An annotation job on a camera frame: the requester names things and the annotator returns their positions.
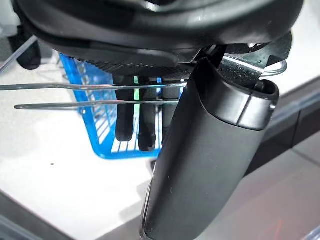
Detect green soda bottle lime label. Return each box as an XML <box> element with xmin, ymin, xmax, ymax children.
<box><xmin>133</xmin><ymin>76</ymin><xmax>141</xmax><ymax>131</ymax></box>

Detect dark side shelf base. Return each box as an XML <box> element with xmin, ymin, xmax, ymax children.
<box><xmin>238</xmin><ymin>74</ymin><xmax>320</xmax><ymax>177</ymax></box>

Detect black robot left foot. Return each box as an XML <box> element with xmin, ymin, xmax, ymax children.
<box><xmin>8</xmin><ymin>29</ymin><xmax>43</xmax><ymax>71</ymax></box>

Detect blue plastic shopping basket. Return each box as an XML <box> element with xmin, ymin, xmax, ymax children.
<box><xmin>0</xmin><ymin>34</ymin><xmax>288</xmax><ymax>161</ymax></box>

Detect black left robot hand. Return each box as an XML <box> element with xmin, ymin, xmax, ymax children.
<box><xmin>11</xmin><ymin>0</ymin><xmax>305</xmax><ymax>240</ymax></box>

